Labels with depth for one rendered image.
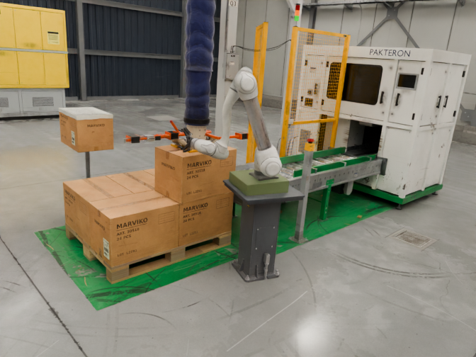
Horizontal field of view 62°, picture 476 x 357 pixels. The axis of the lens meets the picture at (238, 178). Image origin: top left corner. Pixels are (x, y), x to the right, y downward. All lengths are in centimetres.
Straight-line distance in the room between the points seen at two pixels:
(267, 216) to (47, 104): 817
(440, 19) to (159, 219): 1026
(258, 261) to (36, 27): 832
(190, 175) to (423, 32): 994
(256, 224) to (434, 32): 985
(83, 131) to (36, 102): 598
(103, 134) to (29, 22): 603
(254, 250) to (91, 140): 233
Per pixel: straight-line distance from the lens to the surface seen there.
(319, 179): 432
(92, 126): 460
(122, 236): 312
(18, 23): 1031
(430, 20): 1235
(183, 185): 323
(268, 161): 276
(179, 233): 340
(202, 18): 330
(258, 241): 318
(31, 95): 1047
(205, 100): 335
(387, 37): 1280
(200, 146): 291
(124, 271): 327
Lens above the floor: 173
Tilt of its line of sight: 17 degrees down
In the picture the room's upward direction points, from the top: 4 degrees clockwise
